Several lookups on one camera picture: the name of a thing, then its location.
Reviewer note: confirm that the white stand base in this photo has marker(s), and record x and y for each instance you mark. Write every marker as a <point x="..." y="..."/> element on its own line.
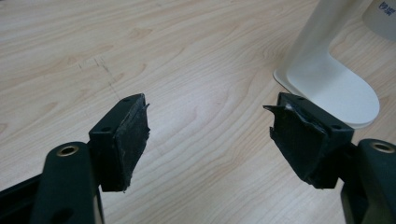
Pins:
<point x="330" y="84"/>

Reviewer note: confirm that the white cup with blue print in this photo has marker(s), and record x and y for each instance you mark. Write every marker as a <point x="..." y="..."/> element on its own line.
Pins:
<point x="381" y="18"/>

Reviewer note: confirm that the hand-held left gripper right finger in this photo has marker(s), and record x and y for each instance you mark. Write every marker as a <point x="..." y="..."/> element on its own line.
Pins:
<point x="311" y="140"/>

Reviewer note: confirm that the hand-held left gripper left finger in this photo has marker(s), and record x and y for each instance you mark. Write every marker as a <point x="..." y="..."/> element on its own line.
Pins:
<point x="118" y="146"/>

